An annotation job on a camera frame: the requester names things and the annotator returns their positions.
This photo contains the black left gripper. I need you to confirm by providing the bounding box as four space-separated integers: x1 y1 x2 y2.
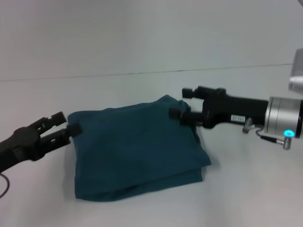
0 111 83 175

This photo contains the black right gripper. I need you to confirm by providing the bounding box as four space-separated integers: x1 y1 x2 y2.
169 86 270 130

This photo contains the teal blue shirt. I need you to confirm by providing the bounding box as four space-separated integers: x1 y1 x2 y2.
67 94 212 201

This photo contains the left gripper cable with plug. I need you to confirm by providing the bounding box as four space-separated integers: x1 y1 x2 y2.
0 174 10 199

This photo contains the gripper cable with plug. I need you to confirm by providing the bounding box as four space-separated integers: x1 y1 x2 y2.
0 174 10 199
241 118 294 150

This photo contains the right gripper cable with plug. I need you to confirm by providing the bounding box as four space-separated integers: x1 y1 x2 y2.
241 118 294 150

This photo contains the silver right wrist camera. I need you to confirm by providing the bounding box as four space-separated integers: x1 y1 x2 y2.
287 49 303 92

